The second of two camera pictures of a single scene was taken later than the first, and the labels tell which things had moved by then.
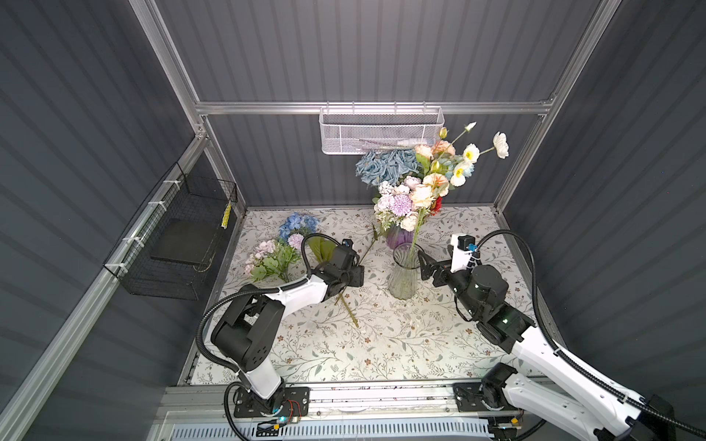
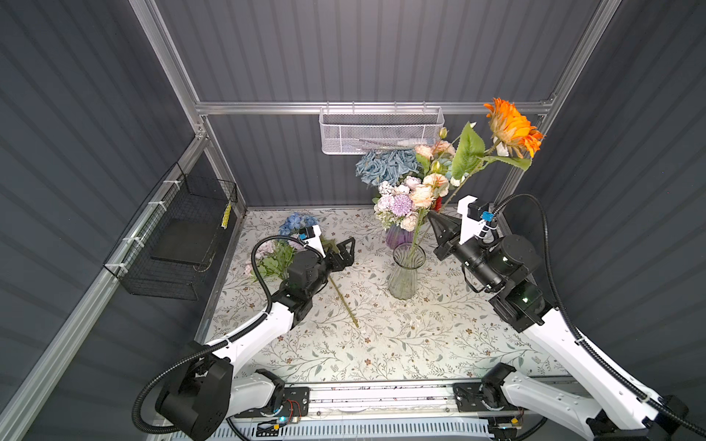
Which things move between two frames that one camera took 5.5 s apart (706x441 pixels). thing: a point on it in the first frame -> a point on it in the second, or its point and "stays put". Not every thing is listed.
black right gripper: [433, 265] -> [449, 240]
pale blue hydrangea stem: [386, 165] stays put
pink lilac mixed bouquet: [273, 258] stays put
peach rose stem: [434, 184] stays put
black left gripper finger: [357, 274] -> [342, 258]
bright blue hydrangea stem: [305, 225] stays put
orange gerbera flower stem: [323, 247] -> [517, 144]
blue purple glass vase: [395, 235] stays put
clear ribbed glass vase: [404, 271] stays put
